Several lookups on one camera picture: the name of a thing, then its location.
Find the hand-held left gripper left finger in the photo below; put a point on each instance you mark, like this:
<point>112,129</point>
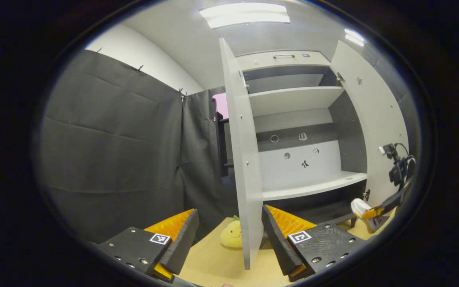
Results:
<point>183,243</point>

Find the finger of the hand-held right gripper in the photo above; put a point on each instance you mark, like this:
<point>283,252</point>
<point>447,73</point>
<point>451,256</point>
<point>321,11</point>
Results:
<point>393,201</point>

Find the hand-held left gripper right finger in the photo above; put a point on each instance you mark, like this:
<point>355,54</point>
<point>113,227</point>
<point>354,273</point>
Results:
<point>277,243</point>

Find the white striped shoe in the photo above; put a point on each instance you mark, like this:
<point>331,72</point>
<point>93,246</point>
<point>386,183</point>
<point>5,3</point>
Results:
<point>359,207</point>

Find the white cabinet door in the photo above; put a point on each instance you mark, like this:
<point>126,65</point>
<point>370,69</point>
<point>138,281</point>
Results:
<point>377,111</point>
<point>245,159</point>

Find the white and grey shoe cabinet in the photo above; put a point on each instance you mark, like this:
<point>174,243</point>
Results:
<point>293,99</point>

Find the yellow plush toy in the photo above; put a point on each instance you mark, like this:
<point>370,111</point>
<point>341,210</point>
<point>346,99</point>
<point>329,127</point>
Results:
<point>231,235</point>

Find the small ceiling light panel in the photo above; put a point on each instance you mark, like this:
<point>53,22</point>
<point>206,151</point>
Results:
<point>354,37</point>

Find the small metal clip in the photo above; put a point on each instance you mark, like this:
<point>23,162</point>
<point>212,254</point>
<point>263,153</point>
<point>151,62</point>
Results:
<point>181,93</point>
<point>140,68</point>
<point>98,50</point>

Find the large ceiling light panel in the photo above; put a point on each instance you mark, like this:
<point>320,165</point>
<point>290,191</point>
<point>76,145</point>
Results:
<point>245,15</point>

